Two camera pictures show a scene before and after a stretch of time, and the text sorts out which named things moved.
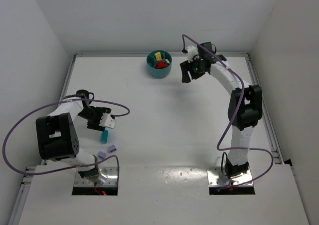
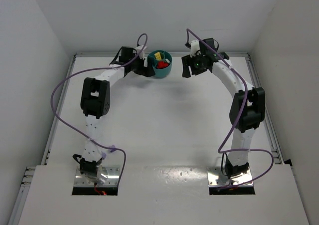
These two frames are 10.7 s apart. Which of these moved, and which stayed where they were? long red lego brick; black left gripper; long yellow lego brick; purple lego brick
Moved: black left gripper
Stayed: long red lego brick; long yellow lego brick; purple lego brick
